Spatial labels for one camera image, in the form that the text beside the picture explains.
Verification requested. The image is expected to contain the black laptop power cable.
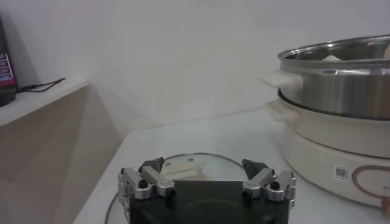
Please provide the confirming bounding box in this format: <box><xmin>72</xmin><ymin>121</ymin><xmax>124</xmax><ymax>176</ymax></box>
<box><xmin>16</xmin><ymin>77</ymin><xmax>66</xmax><ymax>93</ymax></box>

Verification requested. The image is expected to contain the black laptop purple screen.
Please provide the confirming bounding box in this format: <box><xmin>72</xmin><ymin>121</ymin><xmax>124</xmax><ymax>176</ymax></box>
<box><xmin>0</xmin><ymin>16</ymin><xmax>18</xmax><ymax>89</ymax></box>

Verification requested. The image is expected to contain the cream electric cooking pot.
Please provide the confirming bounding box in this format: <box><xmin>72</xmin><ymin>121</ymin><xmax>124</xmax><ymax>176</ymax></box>
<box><xmin>264</xmin><ymin>99</ymin><xmax>390</xmax><ymax>214</ymax></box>

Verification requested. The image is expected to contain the white side table with mouse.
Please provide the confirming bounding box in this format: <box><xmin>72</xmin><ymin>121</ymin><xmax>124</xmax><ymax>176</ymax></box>
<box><xmin>0</xmin><ymin>78</ymin><xmax>91</xmax><ymax>127</ymax></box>

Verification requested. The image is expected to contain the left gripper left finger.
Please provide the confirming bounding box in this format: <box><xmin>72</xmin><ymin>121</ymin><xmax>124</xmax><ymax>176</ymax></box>
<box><xmin>118</xmin><ymin>156</ymin><xmax>177</xmax><ymax>201</ymax></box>

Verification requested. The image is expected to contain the black computer mouse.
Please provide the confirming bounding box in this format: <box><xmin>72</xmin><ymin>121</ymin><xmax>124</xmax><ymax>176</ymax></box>
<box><xmin>0</xmin><ymin>84</ymin><xmax>18</xmax><ymax>107</ymax></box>

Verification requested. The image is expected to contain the stainless steel steamer basket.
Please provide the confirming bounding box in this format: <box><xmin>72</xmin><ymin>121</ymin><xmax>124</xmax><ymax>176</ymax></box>
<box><xmin>258</xmin><ymin>34</ymin><xmax>390</xmax><ymax>120</ymax></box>

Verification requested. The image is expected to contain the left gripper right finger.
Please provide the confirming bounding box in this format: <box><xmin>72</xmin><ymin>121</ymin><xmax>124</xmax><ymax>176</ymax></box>
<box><xmin>241</xmin><ymin>158</ymin><xmax>297</xmax><ymax>203</ymax></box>

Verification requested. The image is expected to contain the round glass pot lid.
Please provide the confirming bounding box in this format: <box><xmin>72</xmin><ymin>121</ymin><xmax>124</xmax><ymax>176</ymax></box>
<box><xmin>104</xmin><ymin>152</ymin><xmax>254</xmax><ymax>224</ymax></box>

